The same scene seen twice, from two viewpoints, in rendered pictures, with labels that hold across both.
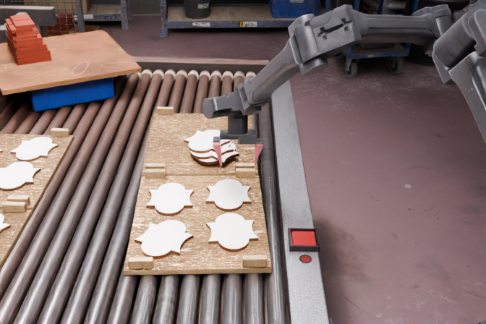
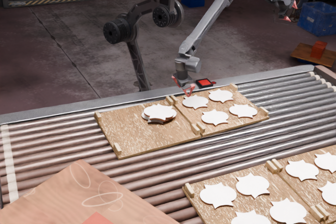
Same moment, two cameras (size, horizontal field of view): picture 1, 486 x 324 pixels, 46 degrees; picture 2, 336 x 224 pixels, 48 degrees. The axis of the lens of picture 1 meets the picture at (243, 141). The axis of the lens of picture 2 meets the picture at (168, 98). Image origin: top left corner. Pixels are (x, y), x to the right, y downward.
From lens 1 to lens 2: 267 cm
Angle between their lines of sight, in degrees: 94
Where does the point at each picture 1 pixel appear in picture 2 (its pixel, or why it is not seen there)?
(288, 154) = (133, 97)
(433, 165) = not seen: outside the picture
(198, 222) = (222, 106)
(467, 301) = not seen: hidden behind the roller
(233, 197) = (197, 99)
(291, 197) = (174, 90)
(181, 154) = (168, 127)
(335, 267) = not seen: hidden behind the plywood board
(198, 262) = (245, 100)
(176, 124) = (130, 141)
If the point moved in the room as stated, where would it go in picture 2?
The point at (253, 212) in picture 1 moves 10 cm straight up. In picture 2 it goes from (201, 94) to (203, 78)
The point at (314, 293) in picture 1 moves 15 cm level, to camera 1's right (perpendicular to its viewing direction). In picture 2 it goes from (229, 79) to (217, 68)
